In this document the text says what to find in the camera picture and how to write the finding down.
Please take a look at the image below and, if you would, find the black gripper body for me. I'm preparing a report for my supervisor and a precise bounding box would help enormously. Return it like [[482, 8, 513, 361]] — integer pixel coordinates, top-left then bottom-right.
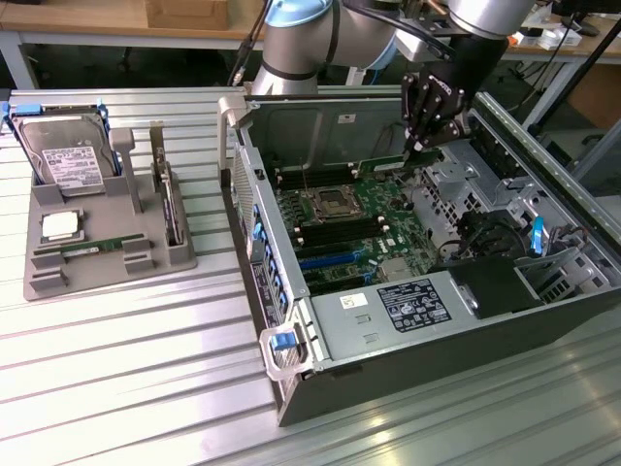
[[420, 36, 510, 118]]

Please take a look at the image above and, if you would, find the green RAM stick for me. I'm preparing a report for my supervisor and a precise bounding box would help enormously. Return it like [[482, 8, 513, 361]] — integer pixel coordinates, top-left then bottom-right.
[[59, 236, 147, 257], [360, 149, 445, 175]]

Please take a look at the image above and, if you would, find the black RAM slot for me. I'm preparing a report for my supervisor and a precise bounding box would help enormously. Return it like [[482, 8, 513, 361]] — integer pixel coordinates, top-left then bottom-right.
[[293, 222, 390, 246], [276, 172, 359, 190], [289, 213, 387, 235], [274, 163, 358, 179]]

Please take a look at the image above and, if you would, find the metal disk bay cage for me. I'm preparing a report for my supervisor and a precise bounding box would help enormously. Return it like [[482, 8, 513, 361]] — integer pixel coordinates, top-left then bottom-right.
[[419, 159, 489, 266]]

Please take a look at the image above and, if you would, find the cluttered wooden desk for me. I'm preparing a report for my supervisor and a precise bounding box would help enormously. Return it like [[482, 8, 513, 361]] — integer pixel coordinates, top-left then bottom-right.
[[502, 12, 621, 127]]

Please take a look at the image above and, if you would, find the black tripod stand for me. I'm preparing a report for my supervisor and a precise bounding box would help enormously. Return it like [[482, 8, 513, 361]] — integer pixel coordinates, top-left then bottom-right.
[[527, 17, 621, 140]]

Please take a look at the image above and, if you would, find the green motherboard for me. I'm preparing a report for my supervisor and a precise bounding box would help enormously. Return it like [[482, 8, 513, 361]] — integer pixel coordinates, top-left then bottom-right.
[[271, 162, 438, 298]]

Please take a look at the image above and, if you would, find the large brown cardboard box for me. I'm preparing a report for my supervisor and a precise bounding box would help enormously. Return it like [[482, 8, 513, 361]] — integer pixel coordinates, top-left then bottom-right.
[[566, 76, 621, 130]]

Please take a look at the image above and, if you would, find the blue disk bay latch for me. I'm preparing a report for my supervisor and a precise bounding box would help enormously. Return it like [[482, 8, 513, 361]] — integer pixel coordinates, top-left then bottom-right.
[[530, 216, 545, 259]]

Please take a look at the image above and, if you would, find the black plastic shroud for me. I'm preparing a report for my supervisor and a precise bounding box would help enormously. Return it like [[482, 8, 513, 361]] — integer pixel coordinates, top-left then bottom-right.
[[446, 255, 545, 320]]

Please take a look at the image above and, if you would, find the black expansion slot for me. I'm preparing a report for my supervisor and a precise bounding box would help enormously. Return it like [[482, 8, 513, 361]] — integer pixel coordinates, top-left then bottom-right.
[[296, 240, 363, 258], [305, 272, 373, 296]]

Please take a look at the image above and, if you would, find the blue expansion slot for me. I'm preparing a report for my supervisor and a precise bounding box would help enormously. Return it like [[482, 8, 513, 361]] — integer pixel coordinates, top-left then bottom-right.
[[300, 250, 366, 273]]

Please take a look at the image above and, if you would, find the grey plastic case foot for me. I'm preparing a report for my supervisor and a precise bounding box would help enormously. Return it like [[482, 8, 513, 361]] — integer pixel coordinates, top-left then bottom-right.
[[216, 94, 254, 170]]

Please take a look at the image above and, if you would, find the grey power supply unit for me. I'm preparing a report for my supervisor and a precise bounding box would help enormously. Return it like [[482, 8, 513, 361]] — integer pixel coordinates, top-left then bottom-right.
[[310, 270, 481, 364]]

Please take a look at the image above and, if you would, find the open black PC case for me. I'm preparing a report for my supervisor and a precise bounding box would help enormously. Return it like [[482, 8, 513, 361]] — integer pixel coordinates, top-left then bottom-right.
[[216, 88, 621, 428]]

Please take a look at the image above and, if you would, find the grey parts rack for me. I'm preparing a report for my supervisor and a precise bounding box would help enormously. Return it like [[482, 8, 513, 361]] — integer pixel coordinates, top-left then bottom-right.
[[22, 127, 199, 303]]

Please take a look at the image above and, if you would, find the silver CPU chip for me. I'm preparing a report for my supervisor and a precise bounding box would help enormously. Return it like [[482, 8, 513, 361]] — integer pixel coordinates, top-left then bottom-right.
[[40, 210, 84, 243]]

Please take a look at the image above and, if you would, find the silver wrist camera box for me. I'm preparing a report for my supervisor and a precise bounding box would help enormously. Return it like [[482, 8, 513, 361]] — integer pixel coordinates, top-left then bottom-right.
[[393, 17, 458, 64]]

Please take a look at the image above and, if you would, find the black wire bundle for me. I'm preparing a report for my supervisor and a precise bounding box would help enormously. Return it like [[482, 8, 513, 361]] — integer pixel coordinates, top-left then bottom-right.
[[438, 211, 513, 267]]

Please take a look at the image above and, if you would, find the CPU socket with metal frame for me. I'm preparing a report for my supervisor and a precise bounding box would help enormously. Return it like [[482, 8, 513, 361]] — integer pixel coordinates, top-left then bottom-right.
[[303, 185, 364, 225]]

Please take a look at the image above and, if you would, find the red and black wire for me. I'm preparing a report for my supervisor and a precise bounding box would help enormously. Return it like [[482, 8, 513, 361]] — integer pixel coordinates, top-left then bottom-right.
[[541, 223, 592, 247]]

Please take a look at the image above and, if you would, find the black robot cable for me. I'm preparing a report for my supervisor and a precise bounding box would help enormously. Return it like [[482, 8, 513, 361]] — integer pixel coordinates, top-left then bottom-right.
[[230, 0, 274, 89]]

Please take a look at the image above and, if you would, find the graphics card with metal bracket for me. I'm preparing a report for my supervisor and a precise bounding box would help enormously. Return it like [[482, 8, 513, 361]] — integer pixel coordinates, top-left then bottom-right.
[[148, 120, 186, 247]]

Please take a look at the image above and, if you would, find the wooden desk with white frame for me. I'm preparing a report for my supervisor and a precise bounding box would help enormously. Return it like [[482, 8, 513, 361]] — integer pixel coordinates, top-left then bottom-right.
[[0, 0, 269, 89]]

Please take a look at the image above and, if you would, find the hard disk with blue bracket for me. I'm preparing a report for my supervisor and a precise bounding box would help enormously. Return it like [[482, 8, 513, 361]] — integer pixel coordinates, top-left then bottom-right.
[[8, 98, 121, 198]]

